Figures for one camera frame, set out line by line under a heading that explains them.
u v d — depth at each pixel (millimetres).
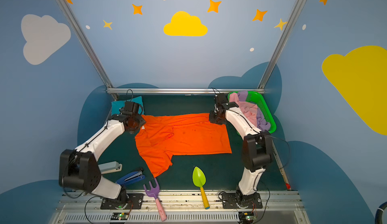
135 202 739
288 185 840
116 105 1144
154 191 769
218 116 750
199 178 820
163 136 986
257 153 485
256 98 1118
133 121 658
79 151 447
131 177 795
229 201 746
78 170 431
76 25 806
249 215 716
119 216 706
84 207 675
